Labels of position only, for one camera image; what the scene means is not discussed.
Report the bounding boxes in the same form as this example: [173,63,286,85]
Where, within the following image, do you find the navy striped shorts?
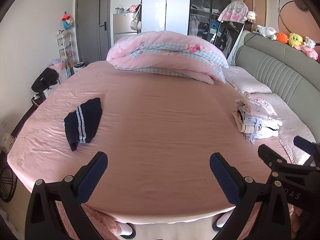
[63,97,104,152]

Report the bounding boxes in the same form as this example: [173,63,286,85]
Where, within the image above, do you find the bed with pink sheet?
[7,60,318,240]

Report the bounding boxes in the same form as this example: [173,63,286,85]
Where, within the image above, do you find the black leaning mirror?
[212,20,246,63]

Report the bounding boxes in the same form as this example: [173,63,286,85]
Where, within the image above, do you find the silver fridge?
[111,12,140,47]

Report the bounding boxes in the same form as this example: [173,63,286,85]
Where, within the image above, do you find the stack of folded clothes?
[232,92,283,144]

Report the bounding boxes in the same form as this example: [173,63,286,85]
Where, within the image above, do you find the pillow with waffle cover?
[265,92,318,165]

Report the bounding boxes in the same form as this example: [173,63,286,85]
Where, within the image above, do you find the grey padded headboard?
[234,30,320,133]

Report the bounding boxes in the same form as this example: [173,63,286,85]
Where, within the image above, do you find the white purple plush toy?
[246,10,258,23]

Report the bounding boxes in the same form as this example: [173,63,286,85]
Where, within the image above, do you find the person's right foot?
[212,212,235,232]

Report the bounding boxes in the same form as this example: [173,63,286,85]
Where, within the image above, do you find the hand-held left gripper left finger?
[24,151,108,240]

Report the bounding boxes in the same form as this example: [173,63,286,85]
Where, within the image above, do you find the pink cartoon hanging garment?
[217,1,249,22]

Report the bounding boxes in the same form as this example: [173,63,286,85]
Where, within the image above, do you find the white bin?
[71,62,86,75]

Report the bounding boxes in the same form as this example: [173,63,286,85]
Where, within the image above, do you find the white rack shelf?
[56,30,75,77]

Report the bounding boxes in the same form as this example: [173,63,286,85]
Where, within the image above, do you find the pale pink pillow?
[222,66,273,94]

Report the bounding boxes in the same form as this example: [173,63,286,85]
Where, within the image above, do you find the pink white cat plush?
[299,36,320,60]

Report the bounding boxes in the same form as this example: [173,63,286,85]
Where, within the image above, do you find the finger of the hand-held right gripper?
[258,144,320,180]
[294,135,320,167]

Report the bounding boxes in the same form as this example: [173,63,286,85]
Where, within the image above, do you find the black glass wardrobe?
[187,0,232,42]

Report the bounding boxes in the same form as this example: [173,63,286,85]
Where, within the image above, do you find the black wire fan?
[0,152,18,203]

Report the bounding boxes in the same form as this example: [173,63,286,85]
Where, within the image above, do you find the yellow plush toy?
[289,32,305,48]

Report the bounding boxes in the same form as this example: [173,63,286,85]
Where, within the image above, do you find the beige plug adapter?
[0,133,14,153]

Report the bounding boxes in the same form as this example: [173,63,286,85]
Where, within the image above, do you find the orange plush toy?
[276,32,290,44]

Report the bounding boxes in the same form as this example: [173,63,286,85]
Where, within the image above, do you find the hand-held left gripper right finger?
[209,153,299,240]

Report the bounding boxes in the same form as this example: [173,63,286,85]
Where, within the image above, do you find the grey door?
[75,0,112,67]

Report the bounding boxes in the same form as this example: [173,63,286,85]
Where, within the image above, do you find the person's left foot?
[117,223,137,239]

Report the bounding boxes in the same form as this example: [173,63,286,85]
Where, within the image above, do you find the white hanging bag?
[130,12,141,31]

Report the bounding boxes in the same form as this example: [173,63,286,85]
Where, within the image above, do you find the white wardrobe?
[142,0,192,35]

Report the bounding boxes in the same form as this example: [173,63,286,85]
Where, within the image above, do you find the pink checked duvet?
[106,31,229,85]

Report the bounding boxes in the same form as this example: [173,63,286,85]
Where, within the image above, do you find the red blue plush toy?
[61,14,75,30]

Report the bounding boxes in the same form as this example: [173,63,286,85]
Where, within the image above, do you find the person's foot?
[212,212,235,232]
[117,223,137,239]

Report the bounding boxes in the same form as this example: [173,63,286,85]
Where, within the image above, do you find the pink box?
[49,61,68,80]

